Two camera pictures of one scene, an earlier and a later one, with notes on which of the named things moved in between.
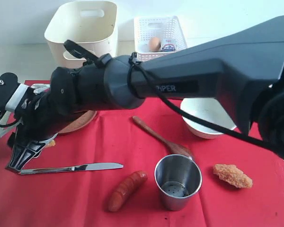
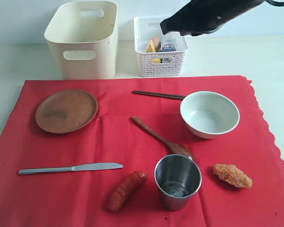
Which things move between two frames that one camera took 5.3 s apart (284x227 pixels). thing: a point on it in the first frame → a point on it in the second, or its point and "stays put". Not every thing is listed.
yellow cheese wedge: (52, 144) → (150, 48)
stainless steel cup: (178, 178) stays put
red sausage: (126, 188) stays put
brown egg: (155, 44) stays put
